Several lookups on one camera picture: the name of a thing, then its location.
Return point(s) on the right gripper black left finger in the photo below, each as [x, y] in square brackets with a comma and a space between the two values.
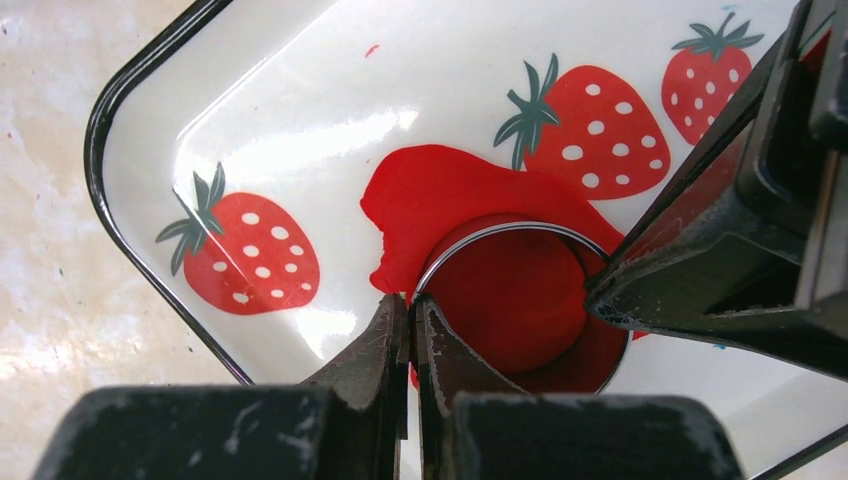
[345, 421]

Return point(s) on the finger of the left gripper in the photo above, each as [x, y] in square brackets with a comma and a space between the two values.
[747, 245]

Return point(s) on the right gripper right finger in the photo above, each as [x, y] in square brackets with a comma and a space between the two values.
[476, 424]

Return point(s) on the metal ring cutter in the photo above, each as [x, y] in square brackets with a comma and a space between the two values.
[513, 292]

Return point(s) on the red dough disc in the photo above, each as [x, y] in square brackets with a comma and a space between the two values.
[418, 195]

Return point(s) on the strawberry print white tray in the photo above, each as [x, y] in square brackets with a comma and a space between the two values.
[228, 159]

